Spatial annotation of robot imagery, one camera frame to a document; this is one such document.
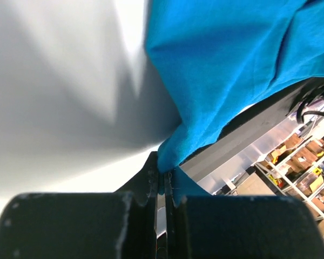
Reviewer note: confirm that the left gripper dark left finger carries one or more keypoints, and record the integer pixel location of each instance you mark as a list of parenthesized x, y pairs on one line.
[(121, 224)]

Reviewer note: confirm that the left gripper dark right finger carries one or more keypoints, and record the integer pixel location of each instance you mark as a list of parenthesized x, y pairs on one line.
[(201, 225)]

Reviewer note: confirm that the blue t shirt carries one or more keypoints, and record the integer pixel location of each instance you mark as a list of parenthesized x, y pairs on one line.
[(217, 57)]

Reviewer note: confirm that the storage shelf with boxes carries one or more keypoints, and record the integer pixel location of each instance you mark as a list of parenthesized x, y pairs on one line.
[(295, 168)]

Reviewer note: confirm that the aluminium front frame rail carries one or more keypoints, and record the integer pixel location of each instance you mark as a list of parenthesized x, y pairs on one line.
[(201, 168)]

